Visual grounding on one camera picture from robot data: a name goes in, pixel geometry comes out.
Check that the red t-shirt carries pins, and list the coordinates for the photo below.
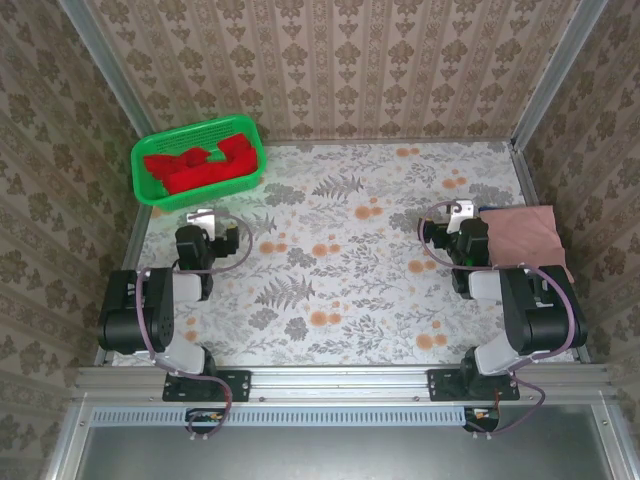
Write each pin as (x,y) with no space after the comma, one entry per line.
(200,177)

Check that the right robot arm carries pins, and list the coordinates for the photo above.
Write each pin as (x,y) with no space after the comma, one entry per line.
(530,310)

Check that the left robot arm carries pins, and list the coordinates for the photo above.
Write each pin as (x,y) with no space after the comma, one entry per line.
(160,310)

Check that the pink folded t-shirt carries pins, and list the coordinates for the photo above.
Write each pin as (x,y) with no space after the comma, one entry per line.
(525,235)

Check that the green plastic basket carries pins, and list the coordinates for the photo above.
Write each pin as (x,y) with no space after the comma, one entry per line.
(150,190)

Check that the grey metal sheet panel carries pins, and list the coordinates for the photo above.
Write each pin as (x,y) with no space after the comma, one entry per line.
(350,455)

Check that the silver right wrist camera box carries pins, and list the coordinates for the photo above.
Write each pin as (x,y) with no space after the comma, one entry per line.
(462,212)

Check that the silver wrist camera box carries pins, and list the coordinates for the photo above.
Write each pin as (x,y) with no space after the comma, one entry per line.
(462,212)
(202,220)

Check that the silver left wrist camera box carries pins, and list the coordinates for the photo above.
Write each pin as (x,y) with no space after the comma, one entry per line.
(202,220)

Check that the aluminium table side rail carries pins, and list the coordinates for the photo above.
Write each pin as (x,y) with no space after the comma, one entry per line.
(132,250)
(530,175)

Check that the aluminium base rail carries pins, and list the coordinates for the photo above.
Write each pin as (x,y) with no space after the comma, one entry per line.
(340,382)

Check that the aluminium frame post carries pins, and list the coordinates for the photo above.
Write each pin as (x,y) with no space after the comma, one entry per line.
(555,70)
(105,65)

